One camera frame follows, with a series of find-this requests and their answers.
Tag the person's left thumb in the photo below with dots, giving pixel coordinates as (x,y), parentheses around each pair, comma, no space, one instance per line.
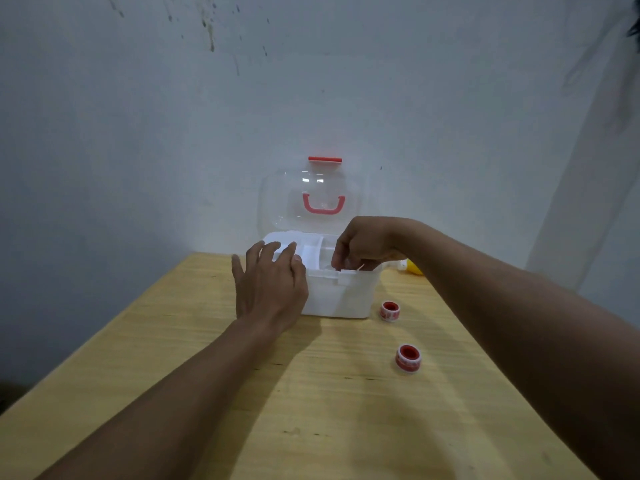
(301,274)

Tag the person's right forearm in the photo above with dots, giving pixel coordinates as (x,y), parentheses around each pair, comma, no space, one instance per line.
(525,334)

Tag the person's left little finger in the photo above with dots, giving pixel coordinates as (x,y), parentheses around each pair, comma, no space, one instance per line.
(237,269)

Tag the person's right fingers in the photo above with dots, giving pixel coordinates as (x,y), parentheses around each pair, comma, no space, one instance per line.
(350,254)

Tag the person's left middle finger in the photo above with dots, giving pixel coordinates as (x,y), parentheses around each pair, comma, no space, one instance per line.
(270,253)

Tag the white plastic storage box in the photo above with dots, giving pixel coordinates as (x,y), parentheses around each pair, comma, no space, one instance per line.
(340,294)

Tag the clear plastic box lid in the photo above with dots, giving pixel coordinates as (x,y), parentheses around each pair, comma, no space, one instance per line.
(285,204)

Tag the person's left forearm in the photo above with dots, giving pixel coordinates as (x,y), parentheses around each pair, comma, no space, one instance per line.
(165,409)

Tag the yellow round object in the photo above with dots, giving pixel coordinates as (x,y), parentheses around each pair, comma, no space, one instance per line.
(414,268)

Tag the person's right hand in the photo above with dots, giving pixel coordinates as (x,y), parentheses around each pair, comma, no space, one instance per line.
(372,239)

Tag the person's left hand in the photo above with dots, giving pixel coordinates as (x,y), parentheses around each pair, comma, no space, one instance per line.
(270,294)

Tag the red lid latch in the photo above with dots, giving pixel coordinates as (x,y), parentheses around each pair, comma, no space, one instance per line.
(325,159)

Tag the red white tape roll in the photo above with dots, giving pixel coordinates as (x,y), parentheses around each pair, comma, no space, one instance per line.
(389,311)
(408,358)

